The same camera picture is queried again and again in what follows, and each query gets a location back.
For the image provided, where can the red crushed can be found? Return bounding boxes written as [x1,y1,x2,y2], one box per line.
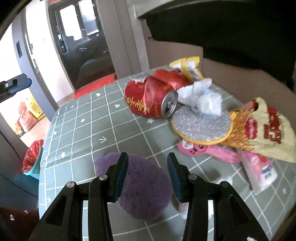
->
[125,75,178,119]

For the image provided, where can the red foil wrapper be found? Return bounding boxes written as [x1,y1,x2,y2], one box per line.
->
[152,69,189,90]

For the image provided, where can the cream red snack bag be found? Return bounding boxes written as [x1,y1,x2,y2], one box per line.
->
[222,97,295,163]

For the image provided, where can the pink toy brush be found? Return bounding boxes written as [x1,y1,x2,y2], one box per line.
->
[177,140,240,164]

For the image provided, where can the yellow snack wrapper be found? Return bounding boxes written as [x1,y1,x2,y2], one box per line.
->
[169,56,204,83]

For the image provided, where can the green checkered tablecloth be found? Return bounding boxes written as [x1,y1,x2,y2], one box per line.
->
[39,77,295,240]

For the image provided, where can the pink tissue packet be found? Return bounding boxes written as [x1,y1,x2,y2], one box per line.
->
[238,151,278,195]

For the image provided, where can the red bag teal bin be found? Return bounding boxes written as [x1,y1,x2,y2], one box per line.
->
[21,139,44,180]

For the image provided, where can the purple fluffy cloth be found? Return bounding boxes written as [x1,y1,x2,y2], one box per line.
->
[93,152,174,220]

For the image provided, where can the red doormat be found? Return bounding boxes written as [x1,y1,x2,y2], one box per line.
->
[74,73,117,99]

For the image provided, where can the yellow red boxes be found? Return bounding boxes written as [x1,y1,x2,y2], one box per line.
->
[13,96,46,136]

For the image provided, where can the black hanging cloth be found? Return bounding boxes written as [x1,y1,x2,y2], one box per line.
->
[146,6,295,89]

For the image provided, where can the round silver glitter pad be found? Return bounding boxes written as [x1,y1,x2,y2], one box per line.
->
[171,106,233,146]

